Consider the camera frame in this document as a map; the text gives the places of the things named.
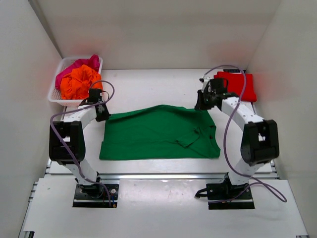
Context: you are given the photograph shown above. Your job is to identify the folded red t shirt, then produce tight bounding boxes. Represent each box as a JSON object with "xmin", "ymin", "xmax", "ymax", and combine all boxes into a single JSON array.
[{"xmin": 213, "ymin": 72, "xmax": 257, "ymax": 103}]

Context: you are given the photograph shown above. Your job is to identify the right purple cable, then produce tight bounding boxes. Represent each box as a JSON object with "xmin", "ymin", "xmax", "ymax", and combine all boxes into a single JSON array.
[{"xmin": 199, "ymin": 64, "xmax": 288, "ymax": 204}]

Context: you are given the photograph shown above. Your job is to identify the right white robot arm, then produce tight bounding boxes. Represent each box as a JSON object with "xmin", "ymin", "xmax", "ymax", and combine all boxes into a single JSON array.
[{"xmin": 195, "ymin": 77, "xmax": 279, "ymax": 200}]

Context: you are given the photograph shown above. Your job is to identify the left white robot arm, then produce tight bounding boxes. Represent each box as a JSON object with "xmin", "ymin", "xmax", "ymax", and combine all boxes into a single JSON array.
[{"xmin": 49, "ymin": 89, "xmax": 110, "ymax": 198}]

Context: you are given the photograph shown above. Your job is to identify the green t shirt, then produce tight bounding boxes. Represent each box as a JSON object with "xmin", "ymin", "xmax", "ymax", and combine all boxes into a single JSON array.
[{"xmin": 99, "ymin": 105, "xmax": 220, "ymax": 161}]

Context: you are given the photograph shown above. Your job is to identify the small black device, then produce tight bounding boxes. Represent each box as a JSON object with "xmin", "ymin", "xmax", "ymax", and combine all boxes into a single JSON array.
[{"xmin": 223, "ymin": 69, "xmax": 241, "ymax": 73}]

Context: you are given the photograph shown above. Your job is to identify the orange t shirt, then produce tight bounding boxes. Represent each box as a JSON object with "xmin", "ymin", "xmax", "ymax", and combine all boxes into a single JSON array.
[{"xmin": 60, "ymin": 65, "xmax": 103, "ymax": 100}]

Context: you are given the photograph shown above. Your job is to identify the white plastic basket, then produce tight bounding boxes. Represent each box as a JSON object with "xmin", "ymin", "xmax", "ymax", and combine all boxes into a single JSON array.
[{"xmin": 47, "ymin": 56, "xmax": 104, "ymax": 108}]

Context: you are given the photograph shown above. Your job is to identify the aluminium rail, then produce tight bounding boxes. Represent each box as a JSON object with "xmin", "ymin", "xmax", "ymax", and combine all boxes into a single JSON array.
[{"xmin": 100, "ymin": 173, "xmax": 225, "ymax": 180}]

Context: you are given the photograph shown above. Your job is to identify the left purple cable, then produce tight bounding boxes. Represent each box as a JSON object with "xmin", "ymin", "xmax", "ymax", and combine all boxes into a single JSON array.
[{"xmin": 50, "ymin": 79, "xmax": 116, "ymax": 207}]

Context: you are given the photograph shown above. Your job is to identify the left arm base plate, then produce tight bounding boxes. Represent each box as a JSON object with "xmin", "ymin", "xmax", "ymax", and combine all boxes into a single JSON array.
[{"xmin": 72, "ymin": 180, "xmax": 119, "ymax": 209}]

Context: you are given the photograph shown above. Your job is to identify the purple cable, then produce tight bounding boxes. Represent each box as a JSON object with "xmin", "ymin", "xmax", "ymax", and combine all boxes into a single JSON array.
[
  {"xmin": 50, "ymin": 79, "xmax": 116, "ymax": 207},
  {"xmin": 199, "ymin": 64, "xmax": 288, "ymax": 204}
]

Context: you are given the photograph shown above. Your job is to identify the pink t shirt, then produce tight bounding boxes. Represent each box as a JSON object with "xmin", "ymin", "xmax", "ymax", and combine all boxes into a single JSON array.
[{"xmin": 54, "ymin": 55, "xmax": 103, "ymax": 91}]

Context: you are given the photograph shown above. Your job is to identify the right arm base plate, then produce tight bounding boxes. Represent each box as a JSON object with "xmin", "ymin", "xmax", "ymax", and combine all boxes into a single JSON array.
[{"xmin": 195, "ymin": 182, "xmax": 255, "ymax": 210}]

